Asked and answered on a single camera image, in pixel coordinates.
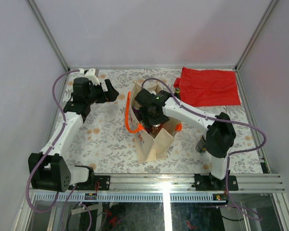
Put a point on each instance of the red cloth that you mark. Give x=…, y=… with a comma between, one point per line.
x=200, y=88

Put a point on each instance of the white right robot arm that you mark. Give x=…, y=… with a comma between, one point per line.
x=217, y=130

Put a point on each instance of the black energy drink can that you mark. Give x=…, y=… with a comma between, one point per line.
x=200, y=147

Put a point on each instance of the green glass bottle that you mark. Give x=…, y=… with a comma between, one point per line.
x=177, y=93

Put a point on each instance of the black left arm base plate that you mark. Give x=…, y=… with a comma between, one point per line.
x=97, y=183

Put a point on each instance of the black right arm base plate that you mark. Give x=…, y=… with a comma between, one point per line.
x=207, y=182

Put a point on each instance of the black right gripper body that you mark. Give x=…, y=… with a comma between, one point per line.
x=150, y=119

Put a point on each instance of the purple soda can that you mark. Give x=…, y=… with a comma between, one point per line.
x=136, y=108

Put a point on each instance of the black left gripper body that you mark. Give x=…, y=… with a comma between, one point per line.
x=97, y=94

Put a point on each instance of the red cola can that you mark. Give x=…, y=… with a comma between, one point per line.
x=155, y=129

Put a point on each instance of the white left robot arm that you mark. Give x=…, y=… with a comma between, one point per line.
x=48, y=168

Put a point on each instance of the aluminium front rail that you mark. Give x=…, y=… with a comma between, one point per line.
x=142, y=183

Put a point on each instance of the beige canvas bag orange handles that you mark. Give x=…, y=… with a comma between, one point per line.
x=149, y=148

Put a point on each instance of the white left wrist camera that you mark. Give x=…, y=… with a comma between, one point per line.
x=90, y=75

